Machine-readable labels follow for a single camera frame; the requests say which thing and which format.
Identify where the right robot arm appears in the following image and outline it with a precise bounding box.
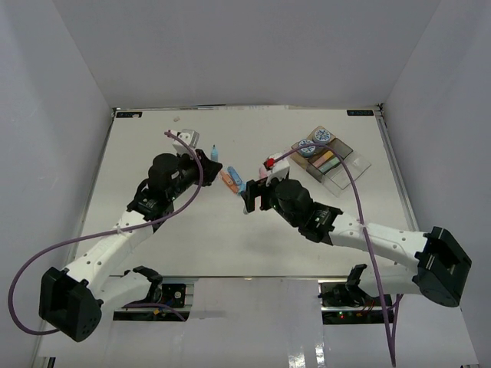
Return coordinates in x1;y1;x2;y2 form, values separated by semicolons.
241;179;472;307

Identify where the orange cap pink highlighter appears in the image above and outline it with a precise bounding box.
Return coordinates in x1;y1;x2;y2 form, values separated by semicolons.
312;150;334;167

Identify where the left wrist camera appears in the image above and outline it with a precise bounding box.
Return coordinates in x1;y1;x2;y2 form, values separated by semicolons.
170;129;199;156

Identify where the left black corner label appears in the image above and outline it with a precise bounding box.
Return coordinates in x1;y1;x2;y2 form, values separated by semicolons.
115;111;143;119

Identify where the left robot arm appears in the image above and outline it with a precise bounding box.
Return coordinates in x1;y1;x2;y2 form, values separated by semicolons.
39;149;222;342

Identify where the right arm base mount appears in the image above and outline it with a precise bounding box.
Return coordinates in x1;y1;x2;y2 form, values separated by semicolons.
318;281;384;326

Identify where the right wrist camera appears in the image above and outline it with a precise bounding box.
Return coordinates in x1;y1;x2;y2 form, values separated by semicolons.
262;153;290;186

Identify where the grey transparent tray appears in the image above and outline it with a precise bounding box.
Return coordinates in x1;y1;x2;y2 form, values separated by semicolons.
306;138;353;182

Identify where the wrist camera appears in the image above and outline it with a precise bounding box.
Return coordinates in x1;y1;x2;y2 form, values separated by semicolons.
262;153;290;186
170;129;199;156

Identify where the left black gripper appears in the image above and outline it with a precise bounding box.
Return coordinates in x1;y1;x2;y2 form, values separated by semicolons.
167;148;222;201

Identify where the orange correction tape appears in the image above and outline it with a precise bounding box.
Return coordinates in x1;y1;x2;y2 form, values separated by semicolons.
220;170;239;194

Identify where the right black corner label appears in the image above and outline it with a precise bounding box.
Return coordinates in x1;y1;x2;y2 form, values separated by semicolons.
347;110;374;117

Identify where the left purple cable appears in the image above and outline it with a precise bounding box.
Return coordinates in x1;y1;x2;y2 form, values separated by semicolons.
9;130;205;337

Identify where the amber transparent tray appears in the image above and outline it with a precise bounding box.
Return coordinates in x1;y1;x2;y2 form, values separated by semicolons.
290;126;336;168

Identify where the pink correction tape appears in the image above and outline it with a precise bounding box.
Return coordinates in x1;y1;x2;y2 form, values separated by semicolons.
259;166;268;179

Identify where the green cap highlighter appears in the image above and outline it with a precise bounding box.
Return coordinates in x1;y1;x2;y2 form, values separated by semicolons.
318;158;340;174

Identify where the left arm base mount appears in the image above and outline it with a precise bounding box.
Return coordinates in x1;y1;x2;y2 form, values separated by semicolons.
113;283;192;322

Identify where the black corner label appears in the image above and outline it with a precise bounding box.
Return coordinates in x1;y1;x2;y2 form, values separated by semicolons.
347;110;374;117
115;111;143;119

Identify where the blue washi tape roll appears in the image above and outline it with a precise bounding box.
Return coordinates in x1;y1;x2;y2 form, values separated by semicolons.
312;128;333;146
297;139;316;158

